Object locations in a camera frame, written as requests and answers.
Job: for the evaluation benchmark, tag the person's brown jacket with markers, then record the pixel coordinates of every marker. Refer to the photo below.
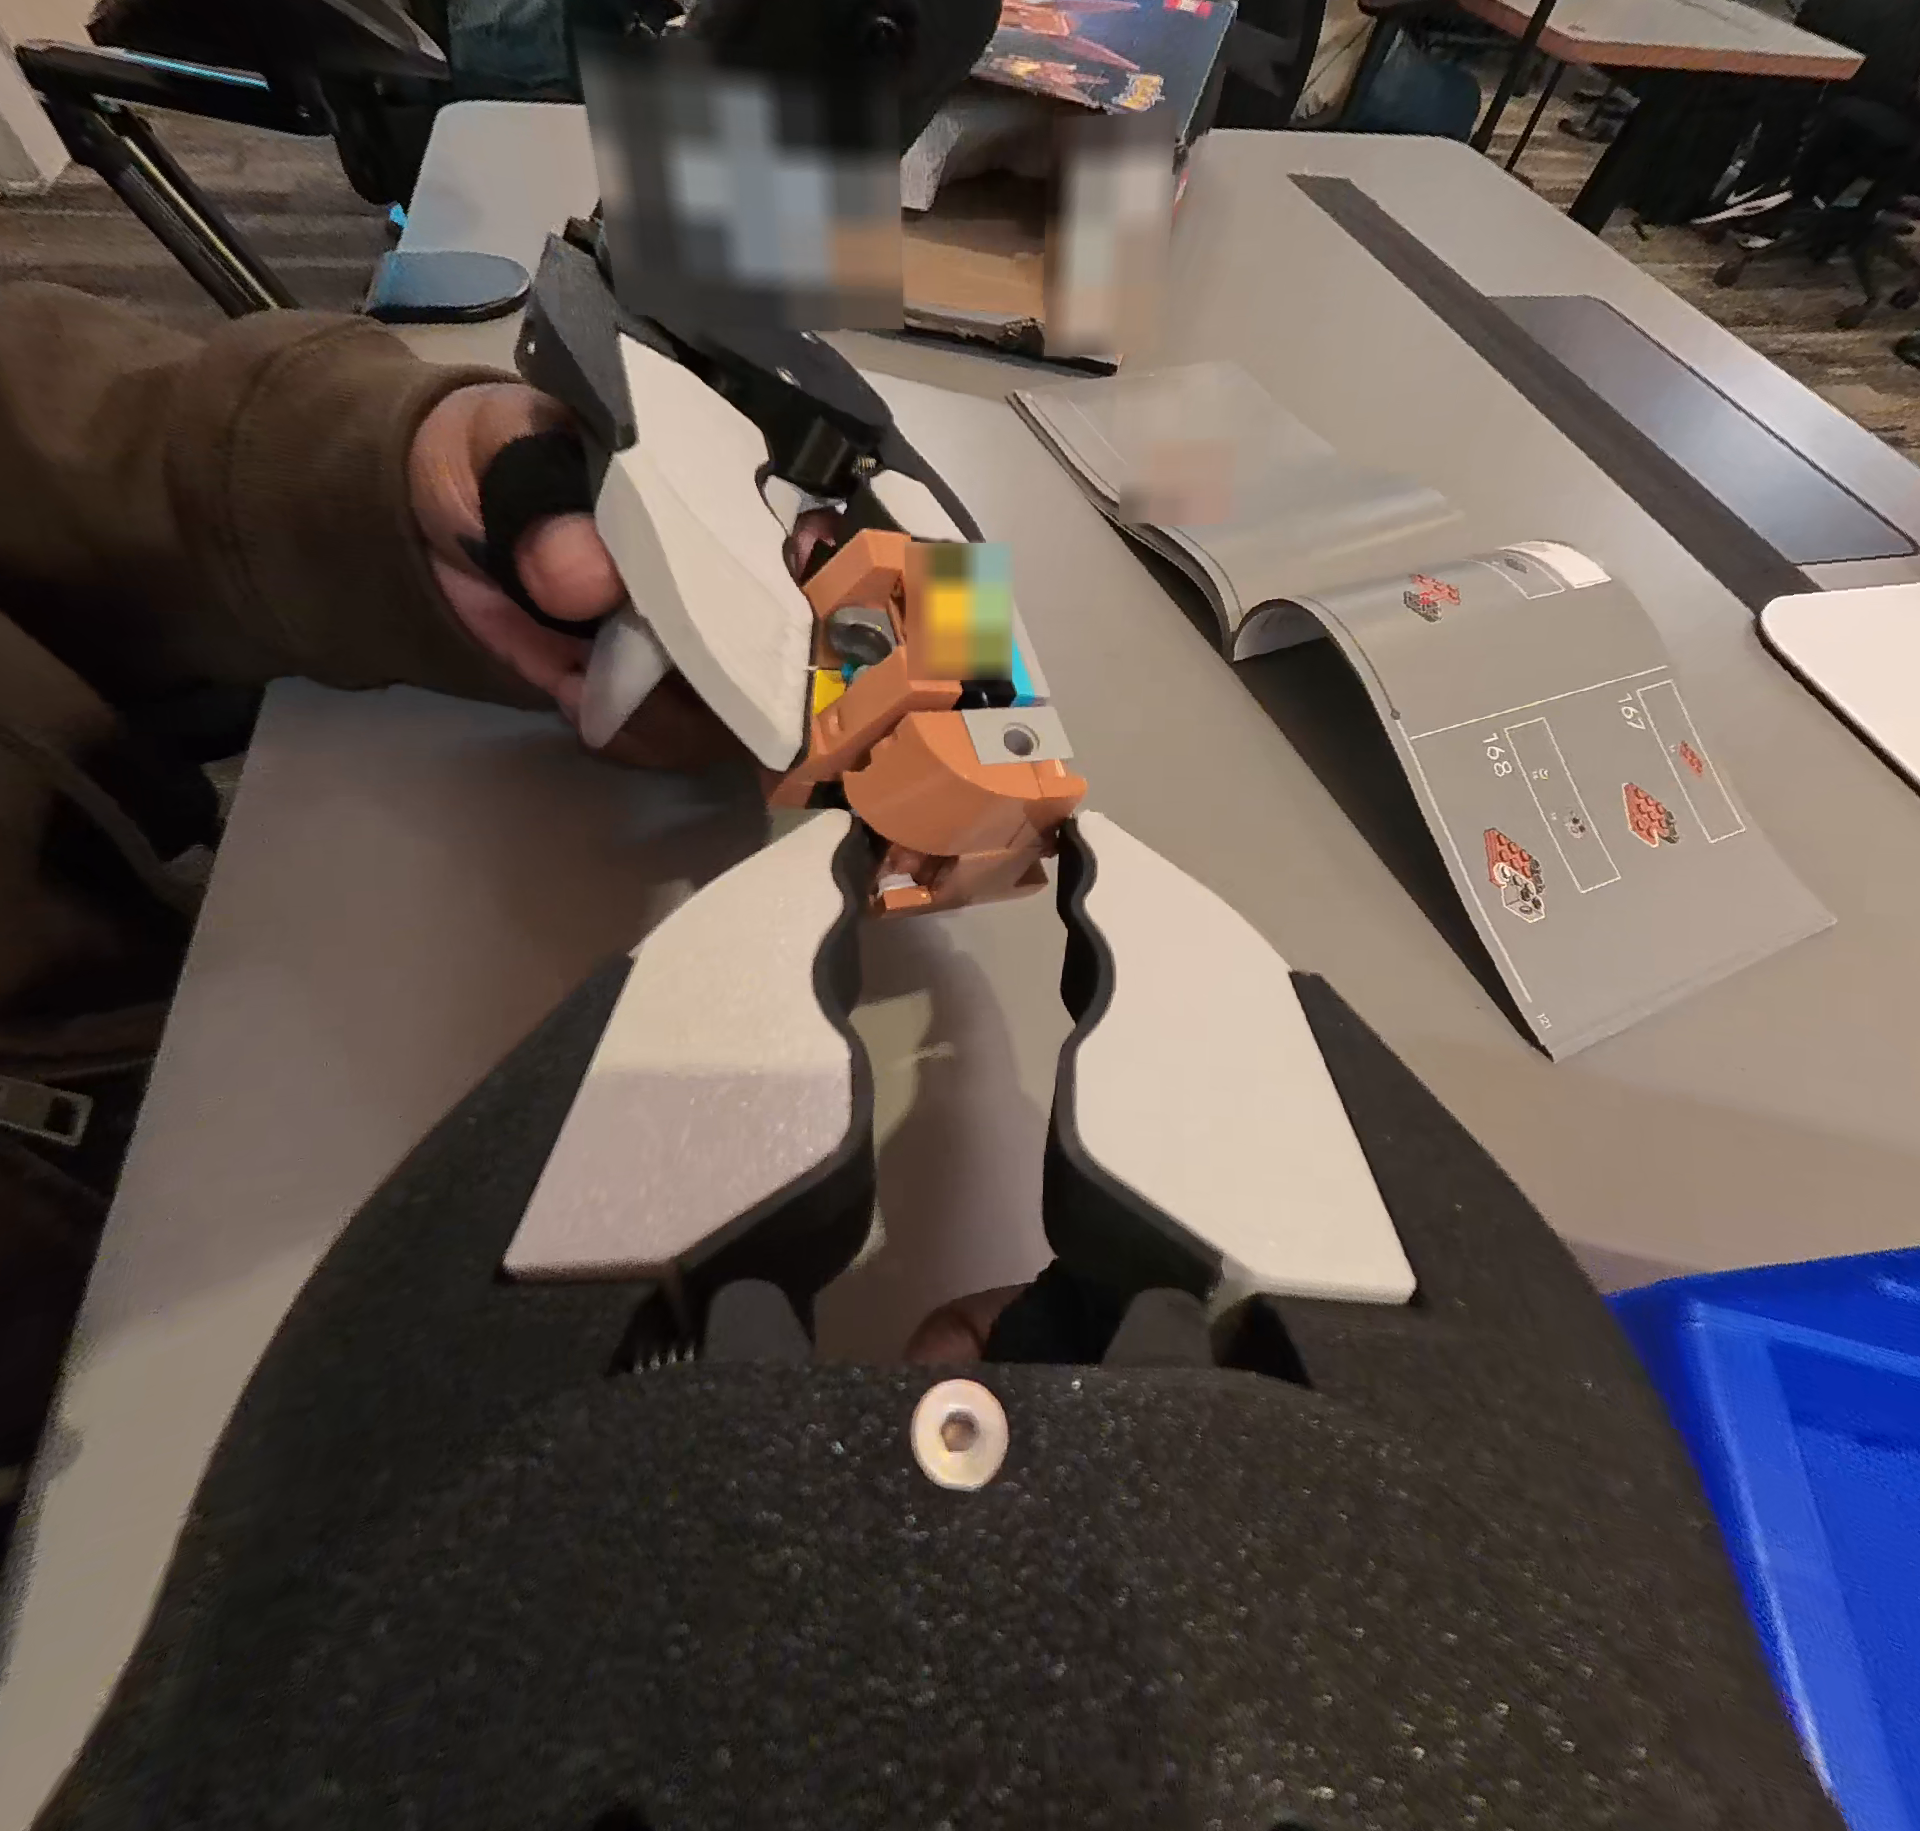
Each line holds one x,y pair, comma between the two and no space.
76,886

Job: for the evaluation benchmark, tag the black mesh office chair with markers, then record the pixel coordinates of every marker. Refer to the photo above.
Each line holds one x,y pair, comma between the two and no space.
270,1

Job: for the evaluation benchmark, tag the brown edged desk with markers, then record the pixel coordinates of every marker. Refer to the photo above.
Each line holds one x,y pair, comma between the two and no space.
1651,24

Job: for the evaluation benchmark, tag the grey instruction booklet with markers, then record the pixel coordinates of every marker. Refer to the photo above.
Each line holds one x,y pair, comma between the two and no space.
1575,692

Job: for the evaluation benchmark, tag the person's left hand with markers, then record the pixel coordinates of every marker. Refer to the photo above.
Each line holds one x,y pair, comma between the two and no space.
526,616

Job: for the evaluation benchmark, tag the colourful toy brick build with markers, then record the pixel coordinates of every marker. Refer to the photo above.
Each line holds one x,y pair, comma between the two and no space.
916,782

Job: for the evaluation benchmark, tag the dark desk mat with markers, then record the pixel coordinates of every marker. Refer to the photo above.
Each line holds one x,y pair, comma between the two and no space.
1681,407

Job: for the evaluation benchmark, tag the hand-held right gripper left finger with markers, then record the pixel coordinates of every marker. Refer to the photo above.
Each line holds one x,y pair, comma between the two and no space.
706,1111

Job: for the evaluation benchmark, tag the person's right hand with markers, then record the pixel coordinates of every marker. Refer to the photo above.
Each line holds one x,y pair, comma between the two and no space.
966,1330

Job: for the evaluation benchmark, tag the blue plastic bin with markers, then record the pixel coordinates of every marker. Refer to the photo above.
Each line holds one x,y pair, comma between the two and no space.
1800,1487

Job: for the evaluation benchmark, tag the grey desk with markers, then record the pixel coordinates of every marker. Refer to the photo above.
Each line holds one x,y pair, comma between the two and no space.
375,886

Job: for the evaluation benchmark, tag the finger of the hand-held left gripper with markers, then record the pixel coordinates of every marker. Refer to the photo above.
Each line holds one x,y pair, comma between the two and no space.
691,526

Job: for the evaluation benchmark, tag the person's left forearm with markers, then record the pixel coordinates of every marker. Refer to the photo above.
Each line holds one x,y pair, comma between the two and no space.
225,482

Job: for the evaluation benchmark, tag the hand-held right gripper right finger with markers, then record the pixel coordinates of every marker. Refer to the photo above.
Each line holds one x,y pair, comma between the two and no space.
1231,1111

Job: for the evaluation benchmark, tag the cardboard box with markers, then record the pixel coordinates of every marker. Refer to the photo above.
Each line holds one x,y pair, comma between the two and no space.
975,255

